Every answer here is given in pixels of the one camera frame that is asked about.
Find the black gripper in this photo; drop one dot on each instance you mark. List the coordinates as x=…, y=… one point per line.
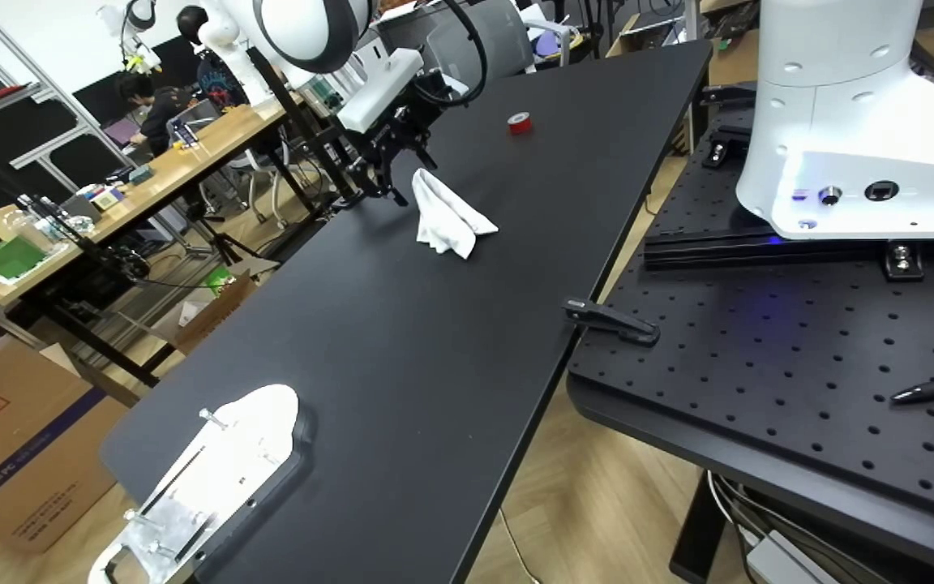
x=402, y=126

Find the white cloth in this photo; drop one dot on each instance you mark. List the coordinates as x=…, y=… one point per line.
x=449, y=219

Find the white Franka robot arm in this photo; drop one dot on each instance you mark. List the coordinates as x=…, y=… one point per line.
x=858, y=107

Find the red tape roll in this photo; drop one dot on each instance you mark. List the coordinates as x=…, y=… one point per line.
x=519, y=124

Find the grey office chair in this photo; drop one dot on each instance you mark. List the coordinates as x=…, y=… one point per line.
x=508, y=43

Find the long wooden desk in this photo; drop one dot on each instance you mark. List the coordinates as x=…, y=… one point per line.
x=194, y=147

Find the small cardboard box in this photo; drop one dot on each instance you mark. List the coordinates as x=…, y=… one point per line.
x=213, y=312

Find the green board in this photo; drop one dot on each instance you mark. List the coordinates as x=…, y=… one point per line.
x=15, y=261

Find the black perforated breadboard table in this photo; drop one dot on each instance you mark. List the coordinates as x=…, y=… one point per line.
x=791, y=368

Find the large cardboard box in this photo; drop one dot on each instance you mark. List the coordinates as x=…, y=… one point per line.
x=15, y=441

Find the metal bolt clamp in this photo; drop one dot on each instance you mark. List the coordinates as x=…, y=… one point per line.
x=903, y=261

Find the white power adapter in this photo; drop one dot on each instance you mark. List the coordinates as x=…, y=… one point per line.
x=784, y=560

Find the black mounting rail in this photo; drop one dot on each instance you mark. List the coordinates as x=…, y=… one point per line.
x=704, y=250

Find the aluminium frame rack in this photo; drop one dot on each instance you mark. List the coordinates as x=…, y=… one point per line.
x=15, y=117

